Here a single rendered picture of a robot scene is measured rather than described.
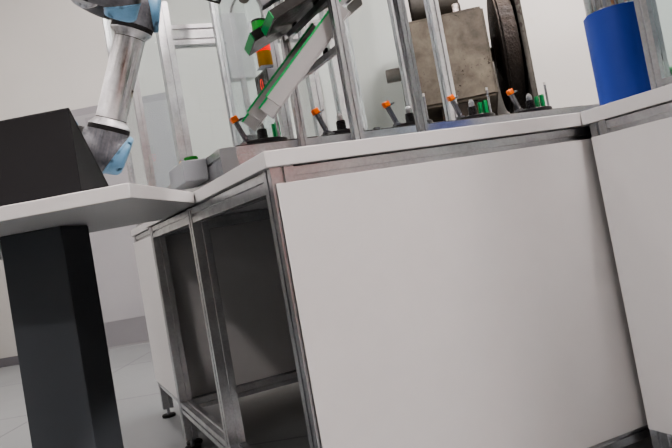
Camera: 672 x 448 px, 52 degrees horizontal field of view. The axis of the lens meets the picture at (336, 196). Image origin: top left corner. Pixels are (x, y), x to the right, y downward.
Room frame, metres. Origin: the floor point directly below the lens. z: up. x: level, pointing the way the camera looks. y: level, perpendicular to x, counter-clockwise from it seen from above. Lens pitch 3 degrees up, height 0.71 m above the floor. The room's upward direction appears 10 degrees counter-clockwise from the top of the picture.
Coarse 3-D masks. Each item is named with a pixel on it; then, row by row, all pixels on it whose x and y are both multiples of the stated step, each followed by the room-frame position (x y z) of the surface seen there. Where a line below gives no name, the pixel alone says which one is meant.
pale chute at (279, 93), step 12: (348, 12) 1.55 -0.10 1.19; (324, 24) 1.54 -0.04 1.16; (312, 36) 1.53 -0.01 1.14; (324, 36) 1.53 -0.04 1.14; (300, 48) 1.52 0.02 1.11; (312, 48) 1.53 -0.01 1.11; (324, 48) 1.53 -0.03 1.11; (300, 60) 1.52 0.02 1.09; (312, 60) 1.53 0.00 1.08; (288, 72) 1.51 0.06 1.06; (300, 72) 1.52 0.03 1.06; (276, 84) 1.50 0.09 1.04; (288, 84) 1.51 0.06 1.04; (276, 96) 1.50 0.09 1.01; (288, 96) 1.51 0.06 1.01; (264, 108) 1.62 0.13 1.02; (276, 108) 1.63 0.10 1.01
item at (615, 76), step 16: (592, 16) 1.73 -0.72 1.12; (608, 16) 1.70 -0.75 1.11; (624, 16) 1.69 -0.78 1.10; (592, 32) 1.74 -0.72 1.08; (608, 32) 1.70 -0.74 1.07; (624, 32) 1.69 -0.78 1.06; (592, 48) 1.76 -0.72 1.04; (608, 48) 1.71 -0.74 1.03; (624, 48) 1.69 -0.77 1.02; (640, 48) 1.69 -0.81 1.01; (592, 64) 1.78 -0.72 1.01; (608, 64) 1.72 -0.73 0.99; (624, 64) 1.69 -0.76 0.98; (640, 64) 1.69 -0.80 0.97; (608, 80) 1.72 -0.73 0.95; (624, 80) 1.70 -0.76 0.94; (640, 80) 1.69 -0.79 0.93; (608, 96) 1.73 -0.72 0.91; (624, 96) 1.70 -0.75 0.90
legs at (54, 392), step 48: (0, 240) 1.69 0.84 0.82; (48, 240) 1.68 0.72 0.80; (48, 288) 1.69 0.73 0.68; (96, 288) 1.83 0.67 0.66; (48, 336) 1.69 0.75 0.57; (96, 336) 1.78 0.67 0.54; (48, 384) 1.69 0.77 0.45; (96, 384) 1.74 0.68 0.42; (48, 432) 1.69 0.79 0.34; (96, 432) 1.70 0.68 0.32
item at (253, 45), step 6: (300, 18) 1.74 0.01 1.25; (288, 24) 1.71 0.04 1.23; (258, 30) 1.65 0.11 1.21; (282, 30) 1.73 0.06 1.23; (288, 30) 1.78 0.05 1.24; (252, 36) 1.65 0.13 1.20; (258, 36) 1.65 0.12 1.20; (264, 36) 1.67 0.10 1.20; (270, 36) 1.71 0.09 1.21; (276, 36) 1.76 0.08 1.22; (246, 42) 1.72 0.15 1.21; (252, 42) 1.67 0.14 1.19; (258, 42) 1.69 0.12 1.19; (264, 42) 1.73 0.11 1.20; (270, 42) 1.78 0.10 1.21; (246, 48) 1.75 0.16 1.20; (252, 48) 1.71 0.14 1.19; (258, 48) 1.75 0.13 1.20
